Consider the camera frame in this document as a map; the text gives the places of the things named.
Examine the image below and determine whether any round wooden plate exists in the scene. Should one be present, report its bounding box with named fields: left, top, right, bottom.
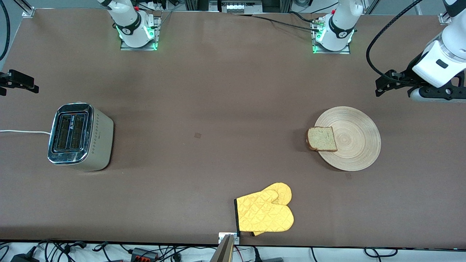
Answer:
left=314, top=106, right=382, bottom=172

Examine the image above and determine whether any slice of brown bread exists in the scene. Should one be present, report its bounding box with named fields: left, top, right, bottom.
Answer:
left=306, top=126, right=338, bottom=152

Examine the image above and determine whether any silver two-slot toaster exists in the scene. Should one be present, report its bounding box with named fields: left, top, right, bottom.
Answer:
left=47, top=103, right=114, bottom=172

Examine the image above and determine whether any yellow quilted oven mitt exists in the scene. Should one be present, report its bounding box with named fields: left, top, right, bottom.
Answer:
left=251, top=182, right=293, bottom=237
left=234, top=189, right=295, bottom=233

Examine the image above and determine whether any grey power strip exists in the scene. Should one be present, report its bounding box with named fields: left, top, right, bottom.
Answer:
left=221, top=1, right=263, bottom=14

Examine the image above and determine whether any black orange connector block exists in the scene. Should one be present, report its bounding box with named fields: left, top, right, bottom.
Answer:
left=130, top=247, right=159, bottom=261

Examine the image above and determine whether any aluminium profile bar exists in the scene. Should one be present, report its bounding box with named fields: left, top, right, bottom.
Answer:
left=210, top=234, right=235, bottom=262

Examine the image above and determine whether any white toaster power cord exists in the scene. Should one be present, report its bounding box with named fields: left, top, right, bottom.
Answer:
left=0, top=129, right=51, bottom=135

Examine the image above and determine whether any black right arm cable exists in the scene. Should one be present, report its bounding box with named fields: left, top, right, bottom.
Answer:
left=0, top=0, right=10, bottom=61

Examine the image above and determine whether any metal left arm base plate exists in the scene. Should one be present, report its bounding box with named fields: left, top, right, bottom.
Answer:
left=312, top=18, right=351, bottom=55

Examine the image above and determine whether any thick black table cable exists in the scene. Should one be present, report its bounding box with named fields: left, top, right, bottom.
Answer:
left=289, top=11, right=321, bottom=24

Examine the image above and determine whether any thin black table cable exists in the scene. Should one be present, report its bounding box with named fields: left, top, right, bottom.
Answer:
left=233, top=13, right=321, bottom=33

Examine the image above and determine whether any black looped floor cable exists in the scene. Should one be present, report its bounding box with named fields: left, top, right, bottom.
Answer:
left=364, top=247, right=398, bottom=259

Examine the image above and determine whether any small metal mounting bracket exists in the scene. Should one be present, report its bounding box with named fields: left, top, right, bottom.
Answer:
left=218, top=232, right=241, bottom=245

